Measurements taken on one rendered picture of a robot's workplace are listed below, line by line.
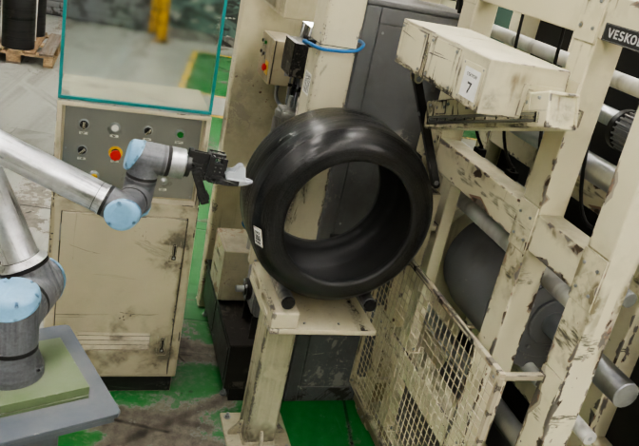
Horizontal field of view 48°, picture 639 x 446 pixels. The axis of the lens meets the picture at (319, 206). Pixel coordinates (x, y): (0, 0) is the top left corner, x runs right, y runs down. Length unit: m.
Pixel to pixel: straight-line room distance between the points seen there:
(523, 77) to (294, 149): 0.67
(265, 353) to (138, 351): 0.61
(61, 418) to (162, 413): 1.04
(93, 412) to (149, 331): 0.93
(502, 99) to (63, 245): 1.75
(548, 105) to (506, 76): 0.13
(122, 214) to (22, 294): 0.39
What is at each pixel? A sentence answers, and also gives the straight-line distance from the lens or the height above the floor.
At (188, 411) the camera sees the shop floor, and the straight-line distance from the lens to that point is 3.23.
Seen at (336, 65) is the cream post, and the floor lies 1.60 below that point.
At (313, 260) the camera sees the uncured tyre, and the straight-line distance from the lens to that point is 2.52.
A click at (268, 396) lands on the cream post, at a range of 2.96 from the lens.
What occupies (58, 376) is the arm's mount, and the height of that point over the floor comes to 0.64.
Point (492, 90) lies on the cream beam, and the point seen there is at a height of 1.70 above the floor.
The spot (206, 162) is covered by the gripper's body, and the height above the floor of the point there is 1.31.
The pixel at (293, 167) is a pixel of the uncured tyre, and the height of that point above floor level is 1.35.
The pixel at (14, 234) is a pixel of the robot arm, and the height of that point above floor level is 1.01.
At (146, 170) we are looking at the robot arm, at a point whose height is 1.28.
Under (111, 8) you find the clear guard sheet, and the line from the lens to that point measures 2.66.
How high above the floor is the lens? 2.02
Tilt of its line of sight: 21 degrees down
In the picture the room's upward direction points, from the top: 12 degrees clockwise
